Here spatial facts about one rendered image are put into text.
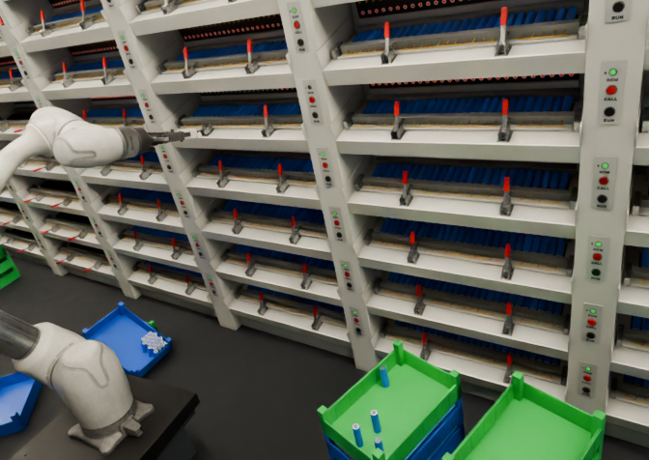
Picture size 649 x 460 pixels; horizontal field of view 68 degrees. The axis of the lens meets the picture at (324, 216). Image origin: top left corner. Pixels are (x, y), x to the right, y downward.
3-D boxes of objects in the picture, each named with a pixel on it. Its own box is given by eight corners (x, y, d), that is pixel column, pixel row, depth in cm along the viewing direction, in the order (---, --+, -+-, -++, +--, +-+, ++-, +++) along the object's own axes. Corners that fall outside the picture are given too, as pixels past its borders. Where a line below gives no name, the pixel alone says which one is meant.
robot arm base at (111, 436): (116, 462, 131) (109, 447, 129) (67, 436, 142) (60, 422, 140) (165, 413, 145) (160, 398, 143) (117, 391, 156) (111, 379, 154)
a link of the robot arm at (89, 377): (94, 440, 132) (64, 379, 123) (64, 413, 143) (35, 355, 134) (145, 400, 143) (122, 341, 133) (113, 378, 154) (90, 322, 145)
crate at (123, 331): (172, 349, 209) (172, 338, 204) (134, 383, 195) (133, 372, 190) (122, 311, 218) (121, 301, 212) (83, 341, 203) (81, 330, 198)
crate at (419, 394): (383, 482, 106) (379, 459, 102) (322, 431, 120) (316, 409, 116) (462, 395, 122) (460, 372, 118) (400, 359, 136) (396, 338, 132)
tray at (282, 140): (312, 153, 142) (300, 126, 136) (174, 147, 174) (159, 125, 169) (342, 113, 153) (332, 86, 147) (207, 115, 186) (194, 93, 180)
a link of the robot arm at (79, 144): (126, 131, 130) (96, 116, 136) (70, 138, 118) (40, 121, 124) (124, 168, 135) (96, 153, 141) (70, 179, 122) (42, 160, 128)
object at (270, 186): (324, 210, 151) (309, 176, 142) (190, 194, 183) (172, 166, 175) (352, 168, 162) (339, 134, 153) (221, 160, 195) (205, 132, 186)
